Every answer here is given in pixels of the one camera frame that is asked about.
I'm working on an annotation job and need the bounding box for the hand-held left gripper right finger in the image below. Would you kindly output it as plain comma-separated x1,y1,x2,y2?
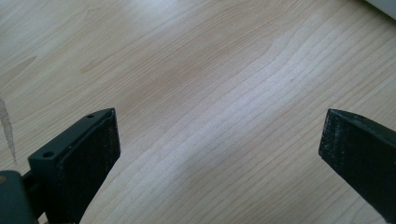
318,108,396,224

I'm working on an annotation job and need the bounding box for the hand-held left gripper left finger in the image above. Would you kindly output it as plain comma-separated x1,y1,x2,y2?
27,107,121,224

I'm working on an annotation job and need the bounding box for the white object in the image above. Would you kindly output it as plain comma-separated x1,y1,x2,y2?
364,0,396,21

